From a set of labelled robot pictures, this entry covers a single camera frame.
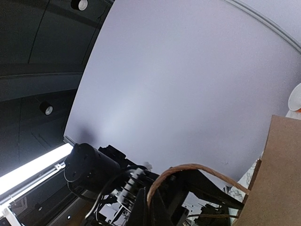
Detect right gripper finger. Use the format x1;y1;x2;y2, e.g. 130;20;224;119
135;188;173;226

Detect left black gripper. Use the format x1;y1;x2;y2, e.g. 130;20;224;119
117;166;244;226

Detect brown paper bag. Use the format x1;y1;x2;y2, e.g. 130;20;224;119
147;115;301;226

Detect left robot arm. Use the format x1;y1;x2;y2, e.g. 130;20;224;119
64;143;244;226

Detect orange and white bowl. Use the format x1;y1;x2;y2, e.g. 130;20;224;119
286;84;301;120

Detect white light strip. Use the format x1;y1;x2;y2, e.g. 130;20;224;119
0;144;73;195

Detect ceiling spot light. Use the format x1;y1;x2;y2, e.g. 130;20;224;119
39;101;53;116
71;0;88;11

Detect right aluminium frame post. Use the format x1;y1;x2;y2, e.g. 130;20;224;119
225;0;301;54

